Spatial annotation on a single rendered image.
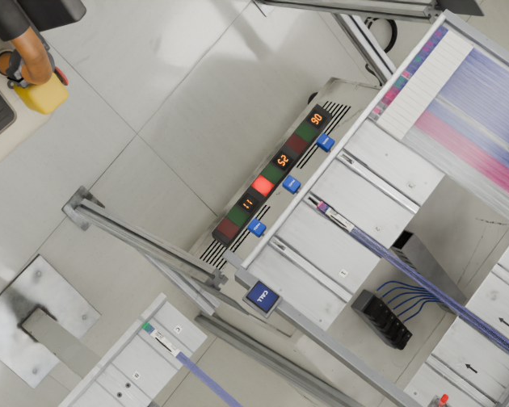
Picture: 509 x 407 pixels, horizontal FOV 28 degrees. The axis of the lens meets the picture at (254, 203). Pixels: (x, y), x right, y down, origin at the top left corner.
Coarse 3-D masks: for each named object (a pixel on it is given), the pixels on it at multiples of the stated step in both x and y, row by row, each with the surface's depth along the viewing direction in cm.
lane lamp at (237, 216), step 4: (232, 208) 198; (236, 208) 198; (232, 212) 197; (236, 212) 197; (240, 212) 197; (244, 212) 197; (228, 216) 197; (232, 216) 197; (236, 216) 197; (240, 216) 197; (244, 216) 197; (248, 216) 197; (232, 220) 197; (236, 220) 197; (240, 220) 197; (244, 220) 197; (240, 224) 197
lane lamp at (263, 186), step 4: (260, 176) 199; (256, 180) 199; (260, 180) 199; (264, 180) 199; (252, 184) 199; (256, 184) 199; (260, 184) 199; (264, 184) 199; (268, 184) 199; (272, 184) 199; (256, 188) 199; (260, 188) 199; (264, 188) 199; (268, 188) 199; (260, 192) 198; (264, 192) 198; (268, 192) 198
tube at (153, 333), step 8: (144, 328) 182; (152, 328) 182; (152, 336) 182; (160, 336) 182; (160, 344) 183; (168, 344) 182; (176, 352) 182; (184, 360) 181; (192, 368) 181; (200, 376) 181; (208, 376) 181; (208, 384) 181; (216, 384) 181; (216, 392) 180; (224, 392) 180; (224, 400) 180; (232, 400) 180
